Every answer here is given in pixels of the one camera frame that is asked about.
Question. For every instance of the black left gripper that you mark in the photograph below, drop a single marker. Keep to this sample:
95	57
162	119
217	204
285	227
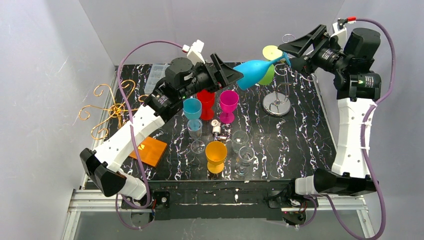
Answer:
215	74

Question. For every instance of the orange wooden rack base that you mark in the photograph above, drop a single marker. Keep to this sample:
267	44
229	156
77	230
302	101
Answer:
151	151

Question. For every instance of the silver wire glass rack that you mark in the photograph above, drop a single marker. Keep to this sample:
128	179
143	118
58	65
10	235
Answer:
288	77

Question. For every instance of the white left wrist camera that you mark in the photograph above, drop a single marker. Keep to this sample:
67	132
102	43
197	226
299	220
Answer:
194	52

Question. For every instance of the clear wine glass gold rack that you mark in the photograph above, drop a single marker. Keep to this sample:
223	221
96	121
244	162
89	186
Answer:
197	136

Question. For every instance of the orange yellow wine glass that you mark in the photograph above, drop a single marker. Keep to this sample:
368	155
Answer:
216	153

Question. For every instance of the green wine glass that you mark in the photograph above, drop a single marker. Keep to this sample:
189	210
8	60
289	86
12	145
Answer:
270	52

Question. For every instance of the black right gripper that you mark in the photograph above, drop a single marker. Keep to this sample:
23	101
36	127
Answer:
315	50

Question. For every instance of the clear wine glass silver rack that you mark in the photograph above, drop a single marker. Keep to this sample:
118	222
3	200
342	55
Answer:
245	158

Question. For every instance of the light blue wine glass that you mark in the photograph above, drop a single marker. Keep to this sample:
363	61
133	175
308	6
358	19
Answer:
192	109

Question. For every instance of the red wine glass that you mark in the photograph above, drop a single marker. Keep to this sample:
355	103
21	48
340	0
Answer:
207	100

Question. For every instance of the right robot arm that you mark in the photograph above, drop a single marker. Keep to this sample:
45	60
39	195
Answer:
358	88

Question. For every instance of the gold wire glass rack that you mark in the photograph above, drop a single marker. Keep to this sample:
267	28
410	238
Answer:
114	110

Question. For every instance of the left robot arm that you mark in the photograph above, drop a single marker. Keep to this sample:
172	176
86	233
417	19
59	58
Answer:
182	79

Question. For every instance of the aluminium front rail frame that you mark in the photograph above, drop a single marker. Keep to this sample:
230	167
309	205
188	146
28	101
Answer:
203	210

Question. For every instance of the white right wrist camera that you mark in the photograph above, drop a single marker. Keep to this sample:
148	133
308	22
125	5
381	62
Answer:
340	29

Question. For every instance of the clear plastic screw box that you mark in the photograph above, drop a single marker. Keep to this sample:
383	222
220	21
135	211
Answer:
157	72

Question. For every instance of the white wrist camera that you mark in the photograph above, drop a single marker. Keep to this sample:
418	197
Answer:
194	52
340	29

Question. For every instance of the pink wine glass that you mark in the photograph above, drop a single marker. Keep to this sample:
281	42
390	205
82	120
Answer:
228	101

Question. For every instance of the blue wine glass silver rack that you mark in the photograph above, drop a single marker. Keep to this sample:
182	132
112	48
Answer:
254	71

